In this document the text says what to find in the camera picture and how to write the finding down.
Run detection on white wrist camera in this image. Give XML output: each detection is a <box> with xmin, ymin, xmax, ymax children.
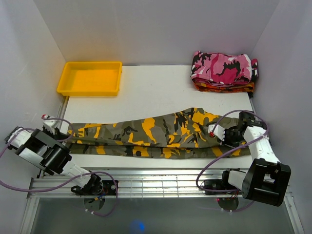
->
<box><xmin>41</xmin><ymin>114</ymin><xmax>59</xmax><ymax>134</ymax></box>
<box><xmin>208</xmin><ymin>124</ymin><xmax>226</xmax><ymax>141</ymax></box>

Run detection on yellow green camouflage trousers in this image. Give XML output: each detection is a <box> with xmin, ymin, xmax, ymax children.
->
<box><xmin>66</xmin><ymin>108</ymin><xmax>238</xmax><ymax>159</ymax></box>

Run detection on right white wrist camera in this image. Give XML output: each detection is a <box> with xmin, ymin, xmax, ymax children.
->
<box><xmin>208</xmin><ymin>124</ymin><xmax>226</xmax><ymax>141</ymax></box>

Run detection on aluminium rail frame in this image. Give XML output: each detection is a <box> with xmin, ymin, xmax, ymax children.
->
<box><xmin>21</xmin><ymin>94</ymin><xmax>308</xmax><ymax>234</ymax></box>

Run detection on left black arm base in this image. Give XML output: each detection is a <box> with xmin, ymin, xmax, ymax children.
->
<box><xmin>71</xmin><ymin>180</ymin><xmax>118</xmax><ymax>196</ymax></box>

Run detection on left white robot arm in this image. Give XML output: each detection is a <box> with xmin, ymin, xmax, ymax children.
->
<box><xmin>4</xmin><ymin>127</ymin><xmax>103</xmax><ymax>195</ymax></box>

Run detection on yellow plastic tray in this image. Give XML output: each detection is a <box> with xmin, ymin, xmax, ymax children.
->
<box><xmin>57</xmin><ymin>61</ymin><xmax>122</xmax><ymax>97</ymax></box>

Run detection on orange camouflage folded trousers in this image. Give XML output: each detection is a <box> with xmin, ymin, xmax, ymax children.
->
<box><xmin>193</xmin><ymin>81</ymin><xmax>255</xmax><ymax>93</ymax></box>

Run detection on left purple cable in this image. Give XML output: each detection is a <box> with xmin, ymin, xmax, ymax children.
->
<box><xmin>0</xmin><ymin>117</ymin><xmax>119</xmax><ymax>217</ymax></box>

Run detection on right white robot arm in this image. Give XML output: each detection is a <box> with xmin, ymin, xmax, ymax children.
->
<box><xmin>220</xmin><ymin>112</ymin><xmax>291</xmax><ymax>207</ymax></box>

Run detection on pink camouflage folded trousers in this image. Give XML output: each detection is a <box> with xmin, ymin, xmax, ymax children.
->
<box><xmin>191</xmin><ymin>51</ymin><xmax>259</xmax><ymax>87</ymax></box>

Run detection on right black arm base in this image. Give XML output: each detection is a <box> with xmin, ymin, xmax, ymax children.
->
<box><xmin>200</xmin><ymin>179</ymin><xmax>240</xmax><ymax>195</ymax></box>

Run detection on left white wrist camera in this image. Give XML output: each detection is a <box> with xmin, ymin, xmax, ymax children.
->
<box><xmin>41</xmin><ymin>114</ymin><xmax>59</xmax><ymax>134</ymax></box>

